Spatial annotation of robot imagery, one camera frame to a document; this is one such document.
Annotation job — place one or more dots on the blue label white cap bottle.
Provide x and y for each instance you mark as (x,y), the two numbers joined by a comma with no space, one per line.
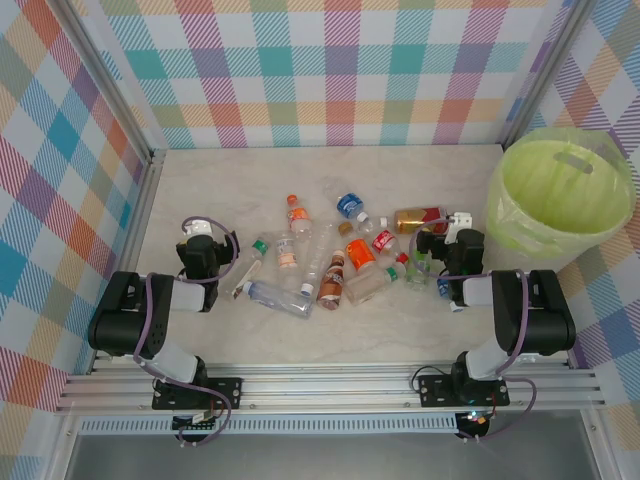
(349,205)

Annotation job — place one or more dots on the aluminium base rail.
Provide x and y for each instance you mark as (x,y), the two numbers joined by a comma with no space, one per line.
(325,387)

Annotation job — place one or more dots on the red label red cap bottle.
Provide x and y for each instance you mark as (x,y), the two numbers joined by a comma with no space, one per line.
(384,241)

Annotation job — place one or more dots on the aluminium frame post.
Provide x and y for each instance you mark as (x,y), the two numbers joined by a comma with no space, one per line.
(550,70)
(107,90)

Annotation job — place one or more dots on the gold brown label bottle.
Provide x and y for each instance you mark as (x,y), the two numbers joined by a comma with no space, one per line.
(415,220)

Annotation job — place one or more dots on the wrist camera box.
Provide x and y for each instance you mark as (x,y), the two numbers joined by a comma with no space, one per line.
(457,222)
(197,228)

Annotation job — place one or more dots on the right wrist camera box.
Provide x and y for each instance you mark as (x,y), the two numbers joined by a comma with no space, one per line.
(457,222)

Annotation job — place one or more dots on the clear water bottle blue label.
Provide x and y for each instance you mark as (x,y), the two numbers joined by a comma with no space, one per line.
(280,298)

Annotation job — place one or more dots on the aluminium side rail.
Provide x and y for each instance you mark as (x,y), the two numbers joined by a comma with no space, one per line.
(145,215)

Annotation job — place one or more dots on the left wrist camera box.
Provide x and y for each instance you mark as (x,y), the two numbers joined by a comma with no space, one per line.
(197,228)

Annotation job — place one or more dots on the waste bin with green liner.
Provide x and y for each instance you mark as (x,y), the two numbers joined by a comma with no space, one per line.
(560,195)

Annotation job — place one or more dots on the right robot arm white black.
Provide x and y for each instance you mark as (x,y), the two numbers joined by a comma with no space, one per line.
(545,320)

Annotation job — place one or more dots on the small circuit board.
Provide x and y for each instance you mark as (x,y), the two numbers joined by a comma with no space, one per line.
(195,425)
(475,420)

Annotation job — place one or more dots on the wide orange label bottle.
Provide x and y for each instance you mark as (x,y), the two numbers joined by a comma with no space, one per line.
(360,252)

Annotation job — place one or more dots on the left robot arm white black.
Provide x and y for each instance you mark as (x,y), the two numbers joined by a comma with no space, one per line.
(115,325)

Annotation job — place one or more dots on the slim clear green cap bottle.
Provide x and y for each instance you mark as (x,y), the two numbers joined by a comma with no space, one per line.
(247,272)

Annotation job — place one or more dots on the wide clear green cap bottle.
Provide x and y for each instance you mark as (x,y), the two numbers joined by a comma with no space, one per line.
(365,287)

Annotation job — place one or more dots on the orange white label clear bottle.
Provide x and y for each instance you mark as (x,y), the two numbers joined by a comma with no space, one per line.
(286,255)

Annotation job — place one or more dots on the brown Nescafe coffee bottle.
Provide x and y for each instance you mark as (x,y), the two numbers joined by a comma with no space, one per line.
(332,282)

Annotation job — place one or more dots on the orange cap orange label bottle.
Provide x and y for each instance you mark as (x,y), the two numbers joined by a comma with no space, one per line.
(298,215)

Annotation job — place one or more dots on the long clear white cap bottle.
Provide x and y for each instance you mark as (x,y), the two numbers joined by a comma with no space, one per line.
(317,260)

